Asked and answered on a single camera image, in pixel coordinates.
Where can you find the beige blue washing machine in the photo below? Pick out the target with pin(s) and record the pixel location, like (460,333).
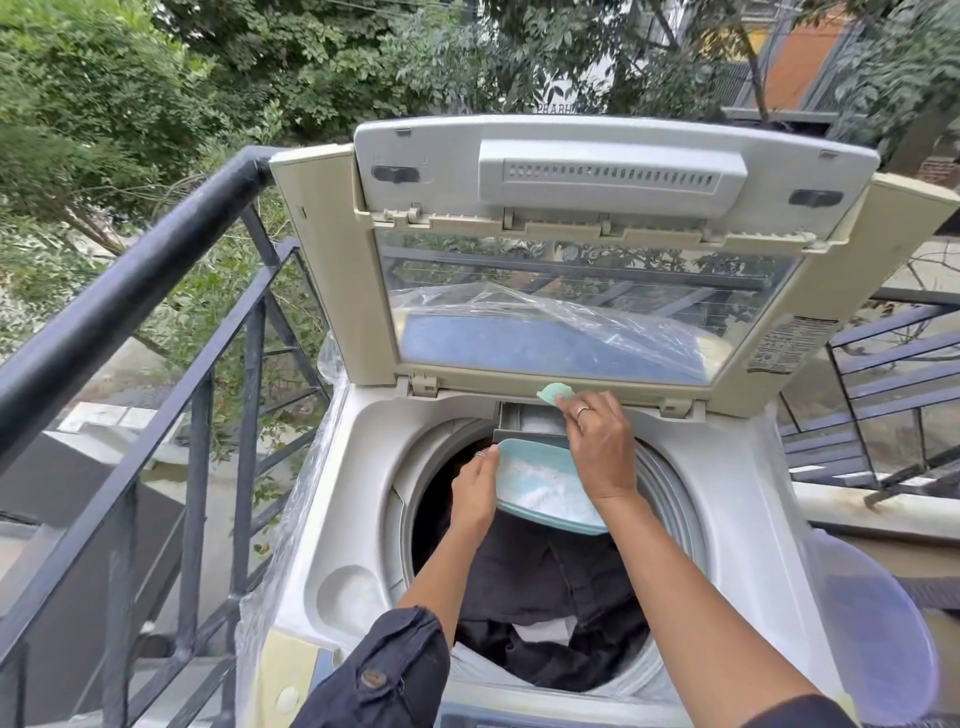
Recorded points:
(360,487)

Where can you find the black metal balcony railing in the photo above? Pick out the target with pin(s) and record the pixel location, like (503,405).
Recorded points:
(112,307)

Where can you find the orange yellow building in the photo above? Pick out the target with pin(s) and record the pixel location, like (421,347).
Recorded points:
(802,67)

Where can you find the person's dark sleeve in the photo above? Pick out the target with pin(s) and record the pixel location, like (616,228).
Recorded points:
(802,712)
(382,675)

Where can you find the lavender plastic laundry basin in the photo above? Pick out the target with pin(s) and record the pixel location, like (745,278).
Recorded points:
(877,637)

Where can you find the dark woven plastic stool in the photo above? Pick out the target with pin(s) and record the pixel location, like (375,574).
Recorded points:
(930,592)

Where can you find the black garment with white print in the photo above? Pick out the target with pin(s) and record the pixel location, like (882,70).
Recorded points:
(547,630)

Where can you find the person's dark right sleeve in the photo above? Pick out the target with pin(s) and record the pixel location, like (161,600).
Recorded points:
(802,712)

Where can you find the pale blue detergent scoop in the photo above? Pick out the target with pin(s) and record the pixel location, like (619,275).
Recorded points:
(555,393)

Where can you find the person's right hand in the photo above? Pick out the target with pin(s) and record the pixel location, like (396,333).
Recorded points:
(604,450)

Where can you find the white concrete balcony ledge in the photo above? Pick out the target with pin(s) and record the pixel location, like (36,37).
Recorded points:
(877,510)

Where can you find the dark neighbouring roof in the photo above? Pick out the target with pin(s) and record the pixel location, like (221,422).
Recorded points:
(67,480)

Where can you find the person's left forearm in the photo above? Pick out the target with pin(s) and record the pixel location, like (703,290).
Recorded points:
(446,577)

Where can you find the person's dark left sleeve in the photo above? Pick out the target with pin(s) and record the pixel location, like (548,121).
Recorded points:
(382,675)

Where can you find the green trees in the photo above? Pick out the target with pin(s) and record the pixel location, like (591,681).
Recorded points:
(112,97)

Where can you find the light blue detergent tray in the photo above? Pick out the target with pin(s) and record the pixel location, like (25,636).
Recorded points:
(540,487)

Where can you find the person's left hand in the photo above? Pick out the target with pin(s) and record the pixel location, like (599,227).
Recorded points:
(476,491)

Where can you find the person's right forearm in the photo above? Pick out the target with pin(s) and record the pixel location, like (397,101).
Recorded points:
(697,607)

